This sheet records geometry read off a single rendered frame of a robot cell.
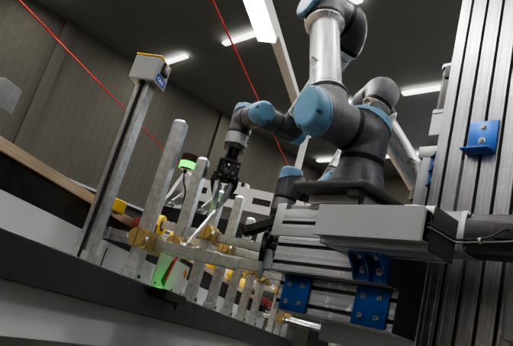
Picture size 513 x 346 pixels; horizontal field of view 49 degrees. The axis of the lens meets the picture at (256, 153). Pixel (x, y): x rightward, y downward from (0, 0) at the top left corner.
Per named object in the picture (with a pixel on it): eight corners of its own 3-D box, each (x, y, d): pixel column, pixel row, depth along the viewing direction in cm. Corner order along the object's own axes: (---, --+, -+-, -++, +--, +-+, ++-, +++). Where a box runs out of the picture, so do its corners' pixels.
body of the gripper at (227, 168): (214, 173, 178) (224, 139, 182) (212, 179, 186) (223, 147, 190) (237, 180, 179) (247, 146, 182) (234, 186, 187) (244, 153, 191)
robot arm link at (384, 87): (417, 79, 180) (346, 204, 164) (401, 92, 191) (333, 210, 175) (387, 59, 180) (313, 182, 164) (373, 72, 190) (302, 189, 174)
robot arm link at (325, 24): (366, 135, 138) (356, -5, 170) (318, 111, 132) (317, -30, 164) (334, 158, 146) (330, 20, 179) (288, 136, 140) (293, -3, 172)
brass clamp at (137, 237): (161, 257, 160) (166, 240, 162) (143, 247, 148) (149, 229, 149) (142, 253, 162) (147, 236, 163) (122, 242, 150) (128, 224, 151)
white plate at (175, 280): (182, 298, 181) (190, 267, 184) (151, 286, 158) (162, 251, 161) (179, 297, 182) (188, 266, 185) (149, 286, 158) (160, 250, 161)
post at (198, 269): (188, 322, 195) (227, 192, 210) (185, 321, 192) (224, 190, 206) (179, 320, 196) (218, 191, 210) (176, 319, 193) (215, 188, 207)
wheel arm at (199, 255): (236, 274, 151) (240, 259, 152) (233, 272, 148) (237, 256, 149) (96, 239, 163) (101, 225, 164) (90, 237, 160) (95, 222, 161)
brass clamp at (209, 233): (221, 247, 210) (224, 234, 211) (211, 239, 198) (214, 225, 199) (205, 244, 212) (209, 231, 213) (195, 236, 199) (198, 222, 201)
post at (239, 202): (213, 314, 219) (246, 198, 234) (211, 313, 216) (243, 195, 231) (204, 312, 220) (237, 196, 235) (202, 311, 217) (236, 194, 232)
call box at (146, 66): (162, 95, 142) (172, 69, 145) (152, 82, 136) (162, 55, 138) (138, 92, 144) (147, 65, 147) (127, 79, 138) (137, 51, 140)
